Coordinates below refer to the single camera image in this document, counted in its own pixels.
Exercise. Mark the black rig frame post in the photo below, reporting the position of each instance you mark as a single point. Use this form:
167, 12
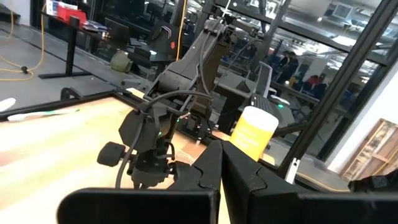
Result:
339, 84

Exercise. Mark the white cardboard box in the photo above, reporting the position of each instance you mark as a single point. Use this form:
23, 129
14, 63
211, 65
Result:
59, 4

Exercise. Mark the olive green bag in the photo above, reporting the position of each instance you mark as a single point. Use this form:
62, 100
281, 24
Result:
121, 61

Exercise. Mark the white metal bracket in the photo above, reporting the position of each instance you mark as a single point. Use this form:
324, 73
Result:
292, 171

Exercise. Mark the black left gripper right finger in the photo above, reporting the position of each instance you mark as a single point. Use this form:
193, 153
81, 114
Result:
280, 208

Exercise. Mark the red box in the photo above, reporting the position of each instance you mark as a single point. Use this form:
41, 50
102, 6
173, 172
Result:
71, 14

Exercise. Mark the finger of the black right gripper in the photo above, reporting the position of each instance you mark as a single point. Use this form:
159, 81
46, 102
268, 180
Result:
110, 154
152, 174

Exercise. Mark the black computer mouse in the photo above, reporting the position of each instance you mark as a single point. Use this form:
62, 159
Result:
278, 99

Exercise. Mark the white toothbrush green stripe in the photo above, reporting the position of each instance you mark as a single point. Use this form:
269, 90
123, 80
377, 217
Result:
6, 104

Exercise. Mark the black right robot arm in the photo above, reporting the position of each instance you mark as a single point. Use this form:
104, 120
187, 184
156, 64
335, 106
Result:
183, 71

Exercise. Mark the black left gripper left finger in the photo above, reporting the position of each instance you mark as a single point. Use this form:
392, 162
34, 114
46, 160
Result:
140, 205

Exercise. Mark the black standing desk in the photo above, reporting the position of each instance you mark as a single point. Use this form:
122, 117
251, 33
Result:
71, 46

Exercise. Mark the white office chair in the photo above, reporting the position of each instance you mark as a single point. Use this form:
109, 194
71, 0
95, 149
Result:
264, 77

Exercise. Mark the black laptop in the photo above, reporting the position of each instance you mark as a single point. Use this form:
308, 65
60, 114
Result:
116, 31

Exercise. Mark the yellow and white cup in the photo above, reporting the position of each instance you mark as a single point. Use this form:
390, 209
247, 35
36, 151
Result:
253, 133

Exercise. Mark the wooden pallet board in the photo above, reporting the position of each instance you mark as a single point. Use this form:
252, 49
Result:
376, 149

